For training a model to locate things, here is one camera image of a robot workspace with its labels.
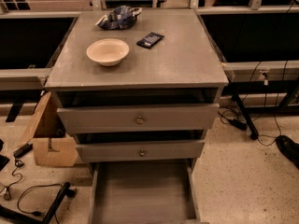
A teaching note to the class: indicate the white bowl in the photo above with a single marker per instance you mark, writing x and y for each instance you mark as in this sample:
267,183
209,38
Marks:
108,52

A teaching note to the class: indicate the black table leg right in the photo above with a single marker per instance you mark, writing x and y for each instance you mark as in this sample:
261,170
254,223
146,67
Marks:
254,133

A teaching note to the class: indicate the grey bottom drawer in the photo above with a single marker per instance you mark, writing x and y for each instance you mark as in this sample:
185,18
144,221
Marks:
144,192

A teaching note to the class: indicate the blue crumpled chip bag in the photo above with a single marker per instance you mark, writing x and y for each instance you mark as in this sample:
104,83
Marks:
120,18

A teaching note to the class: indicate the grey middle drawer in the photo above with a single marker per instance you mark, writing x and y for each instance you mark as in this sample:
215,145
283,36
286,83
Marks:
140,151

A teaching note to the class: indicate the black shoe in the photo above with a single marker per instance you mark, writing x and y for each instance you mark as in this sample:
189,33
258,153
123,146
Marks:
288,148

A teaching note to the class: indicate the black stand leg left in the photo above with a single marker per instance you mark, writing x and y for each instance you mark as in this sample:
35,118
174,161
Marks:
17,218

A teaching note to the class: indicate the grey top drawer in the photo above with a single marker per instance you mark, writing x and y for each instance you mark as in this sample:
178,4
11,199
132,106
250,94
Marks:
137,118

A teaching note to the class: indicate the grey drawer cabinet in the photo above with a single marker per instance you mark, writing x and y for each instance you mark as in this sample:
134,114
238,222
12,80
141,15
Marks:
181,69

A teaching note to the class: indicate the black power adapter with cable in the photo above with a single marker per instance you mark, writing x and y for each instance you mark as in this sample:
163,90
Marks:
231,115

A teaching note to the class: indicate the cardboard box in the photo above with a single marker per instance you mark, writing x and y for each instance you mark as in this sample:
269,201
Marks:
52,146

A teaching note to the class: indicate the grey drawer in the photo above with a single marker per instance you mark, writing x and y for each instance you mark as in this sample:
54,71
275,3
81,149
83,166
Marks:
140,151
144,192
137,118

